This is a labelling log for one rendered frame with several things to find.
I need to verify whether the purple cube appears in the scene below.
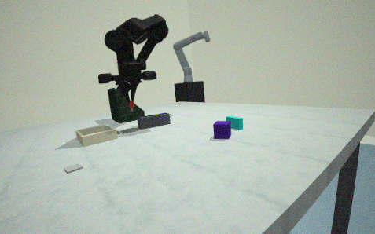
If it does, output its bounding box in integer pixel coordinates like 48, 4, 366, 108
213, 121, 232, 139

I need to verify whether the teal block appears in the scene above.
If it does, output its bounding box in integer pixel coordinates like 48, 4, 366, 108
226, 116, 243, 130

